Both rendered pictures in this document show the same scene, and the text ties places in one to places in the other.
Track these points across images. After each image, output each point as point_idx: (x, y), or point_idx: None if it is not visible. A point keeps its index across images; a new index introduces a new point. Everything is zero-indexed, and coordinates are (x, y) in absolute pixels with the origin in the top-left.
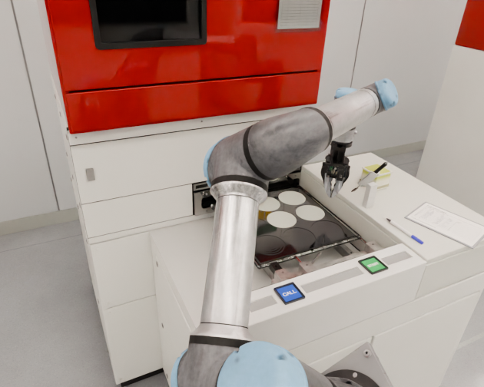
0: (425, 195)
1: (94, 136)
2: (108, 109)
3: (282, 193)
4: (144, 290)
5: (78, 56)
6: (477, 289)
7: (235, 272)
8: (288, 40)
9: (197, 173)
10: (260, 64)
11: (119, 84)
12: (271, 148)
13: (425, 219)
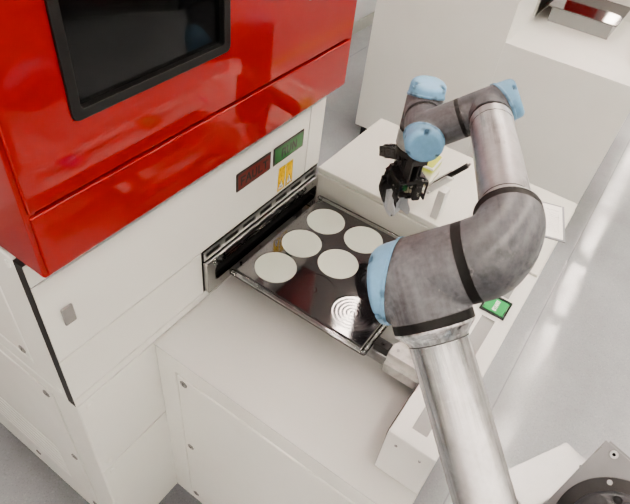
0: None
1: None
2: (100, 211)
3: (309, 216)
4: (152, 416)
5: (45, 145)
6: None
7: (493, 443)
8: (322, 6)
9: (206, 236)
10: (290, 56)
11: (113, 164)
12: (509, 275)
13: None
